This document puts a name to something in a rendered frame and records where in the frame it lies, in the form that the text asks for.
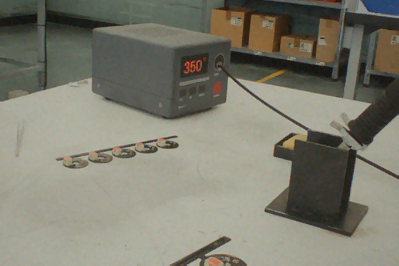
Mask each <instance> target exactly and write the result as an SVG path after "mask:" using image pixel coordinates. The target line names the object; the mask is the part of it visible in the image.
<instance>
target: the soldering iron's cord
mask: <svg viewBox="0 0 399 266"><path fill-rule="evenodd" d="M219 67H220V68H221V69H222V70H223V72H225V73H226V74H227V75H228V77H230V78H231V79H232V80H233V81H234V82H235V83H237V85H238V86H240V87H242V88H243V89H244V90H245V91H246V92H247V93H248V94H251V95H252V96H253V97H254V98H255V99H257V100H258V101H260V102H262V103H263V104H264V105H265V106H266V107H268V108H270V109H272V110H273V111H274V112H276V113H278V114H279V115H280V116H283V117H285V118H286V119H288V121H291V122H292V123H295V124H296V125H298V126H299V127H301V128H303V129H304V130H305V131H307V130H308V129H309V128H308V127H306V126H305V125H303V124H301V123H299V122H297V121H295V120H294V119H293V118H291V117H289V116H287V115H286V114H284V113H282V112H281V111H280V110H278V109H275V108H274V107H273V106H271V105H270V104H268V103H267V102H266V101H264V100H262V99H261V98H260V97H259V96H258V95H256V94H254V93H252V91H250V90H249V89H248V88H247V87H245V86H244V85H243V84H241V83H240V82H239V81H238V80H237V79H236V78H235V77H233V75H231V74H230V72H228V71H227V70H226V69H225V68H224V67H223V65H220V66H219ZM356 158H359V159H360V160H362V161H363V162H365V163H367V164H369V165H372V166H373V167H374V168H377V169H379V170H380V171H383V172H385V173H387V174H389V175H391V176H392V177H394V178H397V179H398V180H399V175H397V174H395V173H393V172H392V171H389V170H386V169H385V168H383V167H381V166H380V165H377V164H375V163H374V162H372V161H370V160H368V159H367V158H363V157H361V156H360V155H359V154H357V155H356Z"/></svg>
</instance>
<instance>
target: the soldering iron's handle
mask: <svg viewBox="0 0 399 266"><path fill-rule="evenodd" d="M398 115H399V76H398V77H397V78H396V79H395V80H394V81H393V82H392V83H391V84H390V85H389V86H388V87H387V88H386V90H385V92H382V93H381V95H380V96H379V97H378V98H376V99H375V100H374V102H372V103H371V104H370V105H369V106H368V107H367V109H365V110H364V111H363V112H362V114H360V115H359V116H358V117H356V119H352V120H350V121H349V123H348V127H349V130H350V131H351V132H352V134H353V135H354V136H355V137H356V138H357V139H359V141H361V142H362V143H363V144H368V145H369V144H371V143H372V142H373V140H374V137H375V136H376V135H378V134H379V133H380V131H381V130H383V129H384V128H385V127H386V126H387V125H388V124H389V123H390V122H391V121H392V120H393V119H394V118H395V117H396V116H398Z"/></svg>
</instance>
